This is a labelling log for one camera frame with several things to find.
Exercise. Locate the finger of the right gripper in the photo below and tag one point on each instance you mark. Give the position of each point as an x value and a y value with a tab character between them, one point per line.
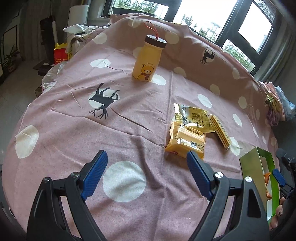
281	182

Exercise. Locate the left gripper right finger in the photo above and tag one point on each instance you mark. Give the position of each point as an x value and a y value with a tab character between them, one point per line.
247	219

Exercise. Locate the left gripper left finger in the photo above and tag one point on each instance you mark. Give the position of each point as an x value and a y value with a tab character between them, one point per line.
47	220

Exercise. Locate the soda cracker pack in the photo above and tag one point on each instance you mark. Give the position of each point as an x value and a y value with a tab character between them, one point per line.
221	132

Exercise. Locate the gold foil snack pack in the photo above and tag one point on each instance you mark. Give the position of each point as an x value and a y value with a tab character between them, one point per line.
193	117

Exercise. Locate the yellow bread snack pack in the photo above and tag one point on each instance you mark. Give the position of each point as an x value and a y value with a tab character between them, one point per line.
184	139

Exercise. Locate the orange snack bag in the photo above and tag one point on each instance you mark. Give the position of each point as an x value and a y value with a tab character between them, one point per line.
266	178

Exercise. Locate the person's hand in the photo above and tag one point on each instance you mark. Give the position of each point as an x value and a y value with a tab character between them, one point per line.
278	213

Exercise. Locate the green cardboard box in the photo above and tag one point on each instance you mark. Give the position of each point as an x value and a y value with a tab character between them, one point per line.
255	164

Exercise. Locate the folded clothes pile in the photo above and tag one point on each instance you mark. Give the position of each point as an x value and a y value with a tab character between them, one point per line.
279	107

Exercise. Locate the pink polka dot bedsheet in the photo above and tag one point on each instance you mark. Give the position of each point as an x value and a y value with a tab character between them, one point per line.
96	104

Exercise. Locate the red yellow paper box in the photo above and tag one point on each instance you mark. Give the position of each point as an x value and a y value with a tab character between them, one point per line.
61	53

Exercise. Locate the yellow bear bottle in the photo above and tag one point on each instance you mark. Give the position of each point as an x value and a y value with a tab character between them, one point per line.
149	55

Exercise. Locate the white crumpled cloth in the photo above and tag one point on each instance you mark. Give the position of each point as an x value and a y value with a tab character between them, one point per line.
79	35

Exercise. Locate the black window frame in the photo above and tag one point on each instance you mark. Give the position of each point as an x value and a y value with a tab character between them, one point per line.
245	29

